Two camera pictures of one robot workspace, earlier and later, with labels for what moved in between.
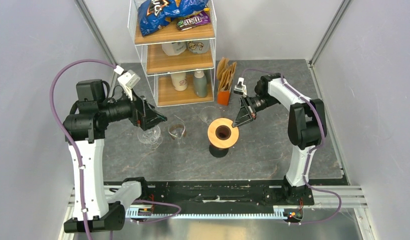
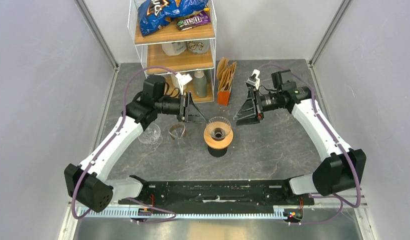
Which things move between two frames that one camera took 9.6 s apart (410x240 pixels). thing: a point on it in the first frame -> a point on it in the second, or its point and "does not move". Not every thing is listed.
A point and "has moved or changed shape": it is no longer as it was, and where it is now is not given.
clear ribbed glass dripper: (207, 114) -> (218, 127)
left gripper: (144, 113) -> (194, 115)
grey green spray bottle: (200, 84) does not move
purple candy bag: (202, 18) does not move
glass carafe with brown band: (177, 131) does not move
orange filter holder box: (223, 97) does not move
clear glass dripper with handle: (151, 137) does not move
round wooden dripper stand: (221, 134) has moved or changed shape
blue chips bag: (154, 15) does not move
